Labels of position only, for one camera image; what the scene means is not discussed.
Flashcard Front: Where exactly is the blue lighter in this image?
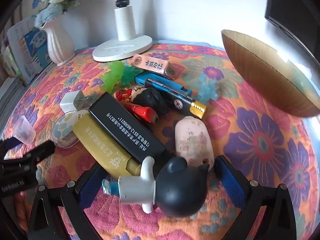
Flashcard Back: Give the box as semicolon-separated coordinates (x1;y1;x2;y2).
135;71;193;98

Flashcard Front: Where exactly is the black lighter with gold cap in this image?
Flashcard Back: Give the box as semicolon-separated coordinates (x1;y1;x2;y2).
146;78;208;120

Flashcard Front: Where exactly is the blue cover book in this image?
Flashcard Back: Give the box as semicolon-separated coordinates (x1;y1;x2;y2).
7;17;53;85

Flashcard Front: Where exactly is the black flat screen monitor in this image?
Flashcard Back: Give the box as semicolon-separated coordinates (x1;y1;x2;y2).
265;0;320;55

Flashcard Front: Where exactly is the floral tablecloth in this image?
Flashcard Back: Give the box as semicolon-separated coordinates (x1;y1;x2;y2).
0;40;320;240

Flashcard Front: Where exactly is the gold rectangular box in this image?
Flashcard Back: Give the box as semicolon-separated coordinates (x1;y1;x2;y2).
72;112;142;179

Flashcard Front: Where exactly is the red robed black hair figurine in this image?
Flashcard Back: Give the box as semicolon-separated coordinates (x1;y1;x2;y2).
114;86;170;114

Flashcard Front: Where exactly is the small clear plastic cup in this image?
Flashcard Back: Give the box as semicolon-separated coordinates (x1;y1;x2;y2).
14;116;35;146

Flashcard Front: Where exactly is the white desk lamp base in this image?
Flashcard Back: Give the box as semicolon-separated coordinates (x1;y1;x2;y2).
92;0;153;62

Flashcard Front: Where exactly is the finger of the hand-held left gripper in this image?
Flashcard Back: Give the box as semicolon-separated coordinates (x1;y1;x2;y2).
0;138;18;158
4;140;56;171

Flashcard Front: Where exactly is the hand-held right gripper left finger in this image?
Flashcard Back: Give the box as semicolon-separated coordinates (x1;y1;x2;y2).
27;164;108;240

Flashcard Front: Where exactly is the light blue jelly toy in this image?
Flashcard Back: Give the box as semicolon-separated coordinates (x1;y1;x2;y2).
198;79;219;104

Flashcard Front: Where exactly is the black rectangular box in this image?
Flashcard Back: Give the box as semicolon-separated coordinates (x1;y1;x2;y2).
88;92;167;164

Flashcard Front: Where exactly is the gold ribbed glass bowl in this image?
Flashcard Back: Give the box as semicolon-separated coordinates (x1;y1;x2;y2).
221;29;320;118

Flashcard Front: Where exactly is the dark blue head figurine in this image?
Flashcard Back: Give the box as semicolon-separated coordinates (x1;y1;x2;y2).
101;156;210;218

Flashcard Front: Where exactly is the rose gold box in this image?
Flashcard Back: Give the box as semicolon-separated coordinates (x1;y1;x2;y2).
128;53;175;80

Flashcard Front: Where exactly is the round clear patterned case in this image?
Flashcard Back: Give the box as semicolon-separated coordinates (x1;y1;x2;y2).
52;111;80;149

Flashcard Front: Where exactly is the stack of books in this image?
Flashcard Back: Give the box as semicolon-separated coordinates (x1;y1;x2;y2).
0;36;28;123

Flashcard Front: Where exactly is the white charger plug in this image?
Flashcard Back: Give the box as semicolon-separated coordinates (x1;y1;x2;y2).
60;92;97;113

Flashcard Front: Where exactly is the red lighter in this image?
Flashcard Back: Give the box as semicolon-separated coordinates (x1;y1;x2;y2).
120;102;159;123

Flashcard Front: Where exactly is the bright green jelly toy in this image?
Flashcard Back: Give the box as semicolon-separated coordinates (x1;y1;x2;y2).
101;60;125;93

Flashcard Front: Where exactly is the teal green jelly toy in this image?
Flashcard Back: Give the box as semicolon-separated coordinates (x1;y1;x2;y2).
121;64;143;84

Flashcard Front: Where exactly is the pinkish white stone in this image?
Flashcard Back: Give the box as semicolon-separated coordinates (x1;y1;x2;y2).
174;116;215;172

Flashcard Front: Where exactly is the white ribbed vase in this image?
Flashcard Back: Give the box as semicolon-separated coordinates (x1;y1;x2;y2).
40;17;75;67

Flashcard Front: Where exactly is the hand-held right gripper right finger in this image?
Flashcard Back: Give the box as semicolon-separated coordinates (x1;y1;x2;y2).
215;155;298;240

